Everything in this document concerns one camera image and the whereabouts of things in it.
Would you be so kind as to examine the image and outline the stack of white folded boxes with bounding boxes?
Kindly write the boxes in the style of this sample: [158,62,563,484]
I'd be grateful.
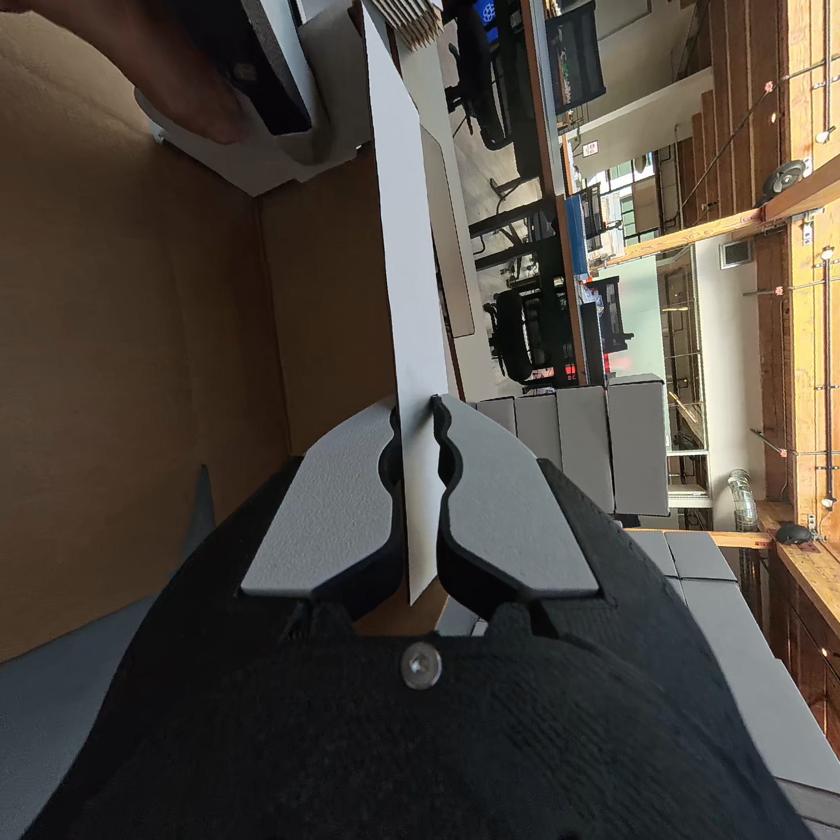
[436,373,834,840]

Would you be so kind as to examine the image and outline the blue flat box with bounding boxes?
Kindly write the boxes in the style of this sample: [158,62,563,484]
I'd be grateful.
[564,193,589,278]

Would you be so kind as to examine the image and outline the white cardboard box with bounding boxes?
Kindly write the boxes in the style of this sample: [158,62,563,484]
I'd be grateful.
[0,0,463,664]

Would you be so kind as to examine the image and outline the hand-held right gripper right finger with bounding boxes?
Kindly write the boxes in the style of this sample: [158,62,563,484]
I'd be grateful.
[430,392,601,623]

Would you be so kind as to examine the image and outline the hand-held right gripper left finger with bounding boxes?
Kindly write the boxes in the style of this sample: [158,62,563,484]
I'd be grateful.
[238,395,404,621]

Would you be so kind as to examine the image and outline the grey wood-edged desk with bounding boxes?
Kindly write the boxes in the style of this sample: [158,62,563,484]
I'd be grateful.
[469,0,567,240]
[469,193,589,389]

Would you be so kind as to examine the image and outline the black mesh office chair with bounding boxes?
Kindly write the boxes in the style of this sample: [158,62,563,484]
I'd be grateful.
[484,274,635,387]
[443,0,606,153]

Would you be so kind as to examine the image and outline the silver air duct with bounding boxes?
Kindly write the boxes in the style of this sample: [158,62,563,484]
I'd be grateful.
[726,469,757,534]

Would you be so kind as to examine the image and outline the stack of flat cardboard sheets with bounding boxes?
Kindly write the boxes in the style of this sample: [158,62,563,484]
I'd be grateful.
[373,0,445,49]

